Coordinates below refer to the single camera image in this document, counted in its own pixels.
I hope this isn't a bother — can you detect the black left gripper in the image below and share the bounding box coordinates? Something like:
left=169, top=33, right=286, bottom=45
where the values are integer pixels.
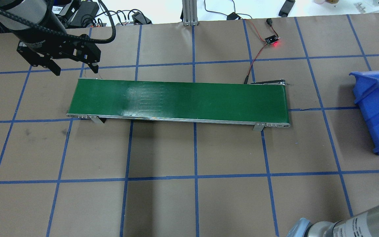
left=0, top=0, right=101, bottom=76

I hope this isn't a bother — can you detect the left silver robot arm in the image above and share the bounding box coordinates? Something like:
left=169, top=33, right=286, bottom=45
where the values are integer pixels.
left=0, top=0, right=111, bottom=76

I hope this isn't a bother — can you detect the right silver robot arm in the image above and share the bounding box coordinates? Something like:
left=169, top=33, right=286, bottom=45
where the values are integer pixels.
left=287, top=205, right=379, bottom=237

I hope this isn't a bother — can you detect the green conveyor belt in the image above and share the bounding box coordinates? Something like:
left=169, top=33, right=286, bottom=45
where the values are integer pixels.
left=66, top=78, right=291, bottom=131

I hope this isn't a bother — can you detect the small controller board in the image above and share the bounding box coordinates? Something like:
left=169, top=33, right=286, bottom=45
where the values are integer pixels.
left=265, top=35, right=280, bottom=46

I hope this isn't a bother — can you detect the blue plastic bin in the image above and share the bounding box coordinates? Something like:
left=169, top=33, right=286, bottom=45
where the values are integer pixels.
left=349, top=71, right=379, bottom=156

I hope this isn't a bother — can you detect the aluminium frame post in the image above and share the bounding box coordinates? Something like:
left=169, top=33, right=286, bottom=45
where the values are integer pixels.
left=182, top=0, right=199, bottom=26

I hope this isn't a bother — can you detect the red black motor wire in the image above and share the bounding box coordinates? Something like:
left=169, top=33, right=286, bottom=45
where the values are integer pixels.
left=243, top=19, right=279, bottom=85

